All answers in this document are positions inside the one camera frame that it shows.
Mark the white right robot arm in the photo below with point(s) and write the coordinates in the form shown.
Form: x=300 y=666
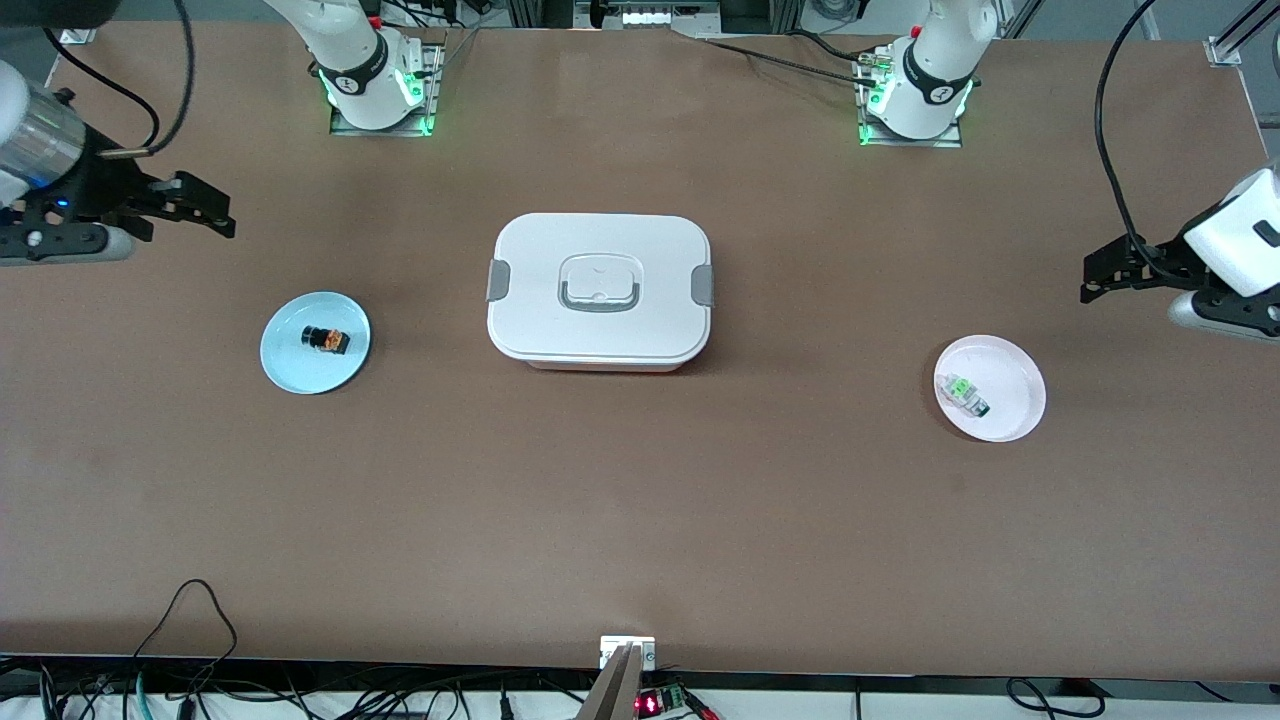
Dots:
x=350 y=50

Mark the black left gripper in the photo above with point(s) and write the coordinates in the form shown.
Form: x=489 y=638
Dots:
x=1160 y=257

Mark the slanted metal bar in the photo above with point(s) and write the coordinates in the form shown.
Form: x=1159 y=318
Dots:
x=610 y=695

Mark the orange and black switch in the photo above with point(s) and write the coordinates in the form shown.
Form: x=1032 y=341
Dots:
x=330 y=341

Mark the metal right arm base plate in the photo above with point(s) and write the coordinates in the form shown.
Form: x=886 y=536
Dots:
x=437 y=75

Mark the green and white switch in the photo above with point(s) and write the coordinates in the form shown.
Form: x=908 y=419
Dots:
x=962 y=390

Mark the aluminium frame post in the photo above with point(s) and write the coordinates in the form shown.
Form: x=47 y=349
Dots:
x=1225 y=48
x=78 y=35

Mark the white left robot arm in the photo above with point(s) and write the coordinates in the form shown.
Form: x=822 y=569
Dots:
x=935 y=60

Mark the white round plate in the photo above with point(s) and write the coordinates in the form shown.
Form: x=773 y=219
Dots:
x=1010 y=428

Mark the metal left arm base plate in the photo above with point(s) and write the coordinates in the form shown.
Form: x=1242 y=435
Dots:
x=870 y=140

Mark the light blue plate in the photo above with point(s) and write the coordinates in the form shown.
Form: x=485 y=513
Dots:
x=300 y=375

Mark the small metal table bracket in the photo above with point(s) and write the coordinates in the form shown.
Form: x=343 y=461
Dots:
x=612 y=648

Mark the module with red display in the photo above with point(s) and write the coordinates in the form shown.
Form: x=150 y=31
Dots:
x=655 y=703

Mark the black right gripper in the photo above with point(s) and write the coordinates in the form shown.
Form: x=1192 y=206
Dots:
x=97 y=187

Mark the white lidded lunch box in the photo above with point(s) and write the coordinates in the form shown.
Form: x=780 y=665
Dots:
x=600 y=330

